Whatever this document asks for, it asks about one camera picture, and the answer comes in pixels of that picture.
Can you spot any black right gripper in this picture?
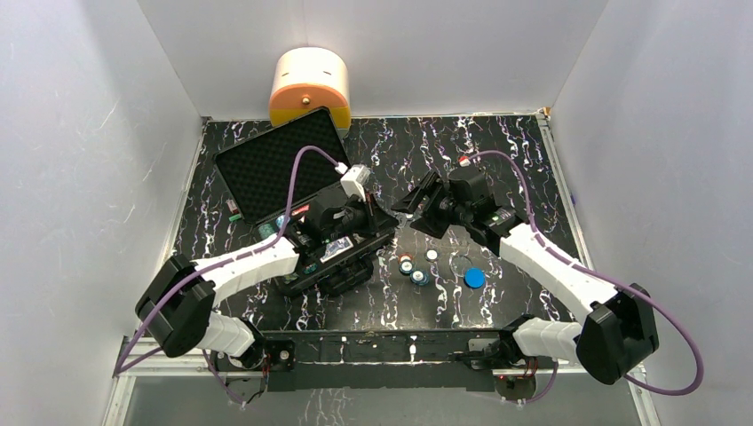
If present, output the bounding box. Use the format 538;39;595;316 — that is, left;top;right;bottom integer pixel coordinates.
392;170;472;240

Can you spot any blue poker card deck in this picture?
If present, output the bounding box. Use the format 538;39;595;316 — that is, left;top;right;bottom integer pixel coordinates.
320;236;354;264

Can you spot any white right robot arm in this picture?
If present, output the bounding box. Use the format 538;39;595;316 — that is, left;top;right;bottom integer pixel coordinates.
391;168;660;384

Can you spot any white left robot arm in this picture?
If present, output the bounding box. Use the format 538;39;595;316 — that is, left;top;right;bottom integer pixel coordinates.
135;193;399;369

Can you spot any black poker set case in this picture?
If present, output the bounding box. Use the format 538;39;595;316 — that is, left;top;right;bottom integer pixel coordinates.
212;106;400;298

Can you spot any blue yellow poker chip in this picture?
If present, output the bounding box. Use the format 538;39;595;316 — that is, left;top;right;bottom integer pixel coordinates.
424;249;439;262

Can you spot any green blue fifty chip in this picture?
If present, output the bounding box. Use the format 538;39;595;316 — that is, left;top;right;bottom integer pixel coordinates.
399;260;415;276
409;269;429;286

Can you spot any clear acrylic dealer button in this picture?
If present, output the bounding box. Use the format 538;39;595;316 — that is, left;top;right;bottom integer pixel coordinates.
449;254;473;277

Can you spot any red poker card deck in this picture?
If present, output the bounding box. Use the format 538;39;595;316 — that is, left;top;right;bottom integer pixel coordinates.
291;204;310;217

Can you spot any blue round button chip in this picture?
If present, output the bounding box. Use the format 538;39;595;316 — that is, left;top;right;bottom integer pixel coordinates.
464;268;486;288

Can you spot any small red green object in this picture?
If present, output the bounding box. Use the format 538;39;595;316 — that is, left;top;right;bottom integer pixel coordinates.
226;199;242;222

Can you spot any white and orange cylinder box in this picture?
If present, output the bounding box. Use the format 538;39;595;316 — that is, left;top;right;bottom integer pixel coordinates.
268;46;352;138

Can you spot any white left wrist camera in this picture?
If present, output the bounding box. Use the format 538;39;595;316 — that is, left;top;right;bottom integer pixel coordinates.
335;162;371;202

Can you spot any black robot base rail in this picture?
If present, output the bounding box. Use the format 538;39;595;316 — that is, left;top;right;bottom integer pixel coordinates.
211;328;560;395

